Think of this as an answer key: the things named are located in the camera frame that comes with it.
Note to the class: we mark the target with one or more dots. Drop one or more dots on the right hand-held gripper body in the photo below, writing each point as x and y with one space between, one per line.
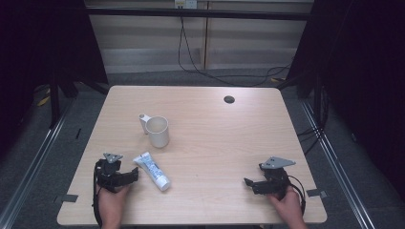
275 176

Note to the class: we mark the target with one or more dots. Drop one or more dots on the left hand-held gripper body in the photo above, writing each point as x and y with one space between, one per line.
108 173

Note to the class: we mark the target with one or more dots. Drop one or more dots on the white toothpaste tube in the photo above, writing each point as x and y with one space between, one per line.
152 171

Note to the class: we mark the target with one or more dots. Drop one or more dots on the white cup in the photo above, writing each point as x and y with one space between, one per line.
157 132

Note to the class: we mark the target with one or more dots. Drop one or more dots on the person's left hand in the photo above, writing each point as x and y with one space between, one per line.
112 203

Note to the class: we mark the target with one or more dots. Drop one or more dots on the person's right hand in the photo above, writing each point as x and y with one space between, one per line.
288 205

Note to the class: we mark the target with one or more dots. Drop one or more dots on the grey tape strip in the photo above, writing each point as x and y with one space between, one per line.
316 192
67 198

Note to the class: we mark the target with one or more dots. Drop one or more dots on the black metal stand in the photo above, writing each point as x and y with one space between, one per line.
54 101

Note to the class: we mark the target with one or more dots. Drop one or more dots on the yellow floor object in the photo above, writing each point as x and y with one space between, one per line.
43 100

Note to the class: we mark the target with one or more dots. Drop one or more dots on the dark curtain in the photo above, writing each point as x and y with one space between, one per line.
41 47
363 79

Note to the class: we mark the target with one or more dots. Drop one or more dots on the metal floor rail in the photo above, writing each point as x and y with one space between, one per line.
337 171
30 171

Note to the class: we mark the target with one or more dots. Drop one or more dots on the black horizontal frame bar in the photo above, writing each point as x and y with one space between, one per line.
197 13

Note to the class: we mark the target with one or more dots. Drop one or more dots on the white wall socket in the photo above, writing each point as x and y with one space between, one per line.
186 4

